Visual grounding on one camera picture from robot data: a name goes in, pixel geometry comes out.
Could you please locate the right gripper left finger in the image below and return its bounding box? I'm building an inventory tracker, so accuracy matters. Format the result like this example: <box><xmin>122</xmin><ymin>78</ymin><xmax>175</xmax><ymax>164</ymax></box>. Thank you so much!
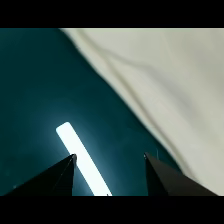
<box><xmin>4</xmin><ymin>153</ymin><xmax>78</xmax><ymax>197</ymax></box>

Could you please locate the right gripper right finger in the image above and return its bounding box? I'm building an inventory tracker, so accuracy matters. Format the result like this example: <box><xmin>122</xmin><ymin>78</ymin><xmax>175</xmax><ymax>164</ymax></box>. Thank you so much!
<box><xmin>143</xmin><ymin>152</ymin><xmax>218</xmax><ymax>197</ymax></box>

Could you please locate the cream white garment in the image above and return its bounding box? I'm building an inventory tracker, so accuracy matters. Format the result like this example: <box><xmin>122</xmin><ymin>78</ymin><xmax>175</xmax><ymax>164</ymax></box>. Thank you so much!
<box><xmin>59</xmin><ymin>27</ymin><xmax>224</xmax><ymax>197</ymax></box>

